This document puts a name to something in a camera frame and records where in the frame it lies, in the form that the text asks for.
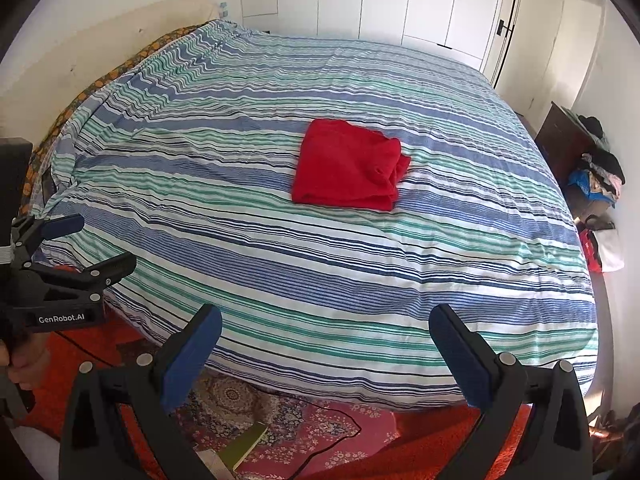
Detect black cable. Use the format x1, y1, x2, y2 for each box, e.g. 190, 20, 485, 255
49, 328, 364, 480

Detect left hand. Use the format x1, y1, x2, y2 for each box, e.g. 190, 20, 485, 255
0, 333, 51, 390

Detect red bunny sweater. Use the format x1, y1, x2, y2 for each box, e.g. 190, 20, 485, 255
291, 119, 411, 211

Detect pile of clothes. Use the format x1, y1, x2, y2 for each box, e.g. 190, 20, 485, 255
568, 115, 626, 274

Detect blue green striped bedspread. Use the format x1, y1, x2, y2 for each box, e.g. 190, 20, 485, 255
32, 21, 599, 411

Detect pink patterned rug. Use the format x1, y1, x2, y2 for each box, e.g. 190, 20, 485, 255
171, 368, 398, 479

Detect white wardrobe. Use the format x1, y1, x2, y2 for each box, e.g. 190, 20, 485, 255
241, 0, 520, 82

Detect dark wooden nightstand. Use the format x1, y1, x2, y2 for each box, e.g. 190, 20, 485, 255
535, 102, 596, 188

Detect orange patterned bedsheet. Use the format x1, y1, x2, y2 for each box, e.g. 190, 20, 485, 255
17, 22, 205, 216

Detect green book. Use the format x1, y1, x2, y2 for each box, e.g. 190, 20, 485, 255
218, 422, 268, 471

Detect cream headboard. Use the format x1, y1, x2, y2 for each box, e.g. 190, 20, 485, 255
1, 0, 218, 145

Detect orange fleece trousers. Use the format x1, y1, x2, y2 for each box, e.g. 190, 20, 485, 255
12, 313, 480, 479

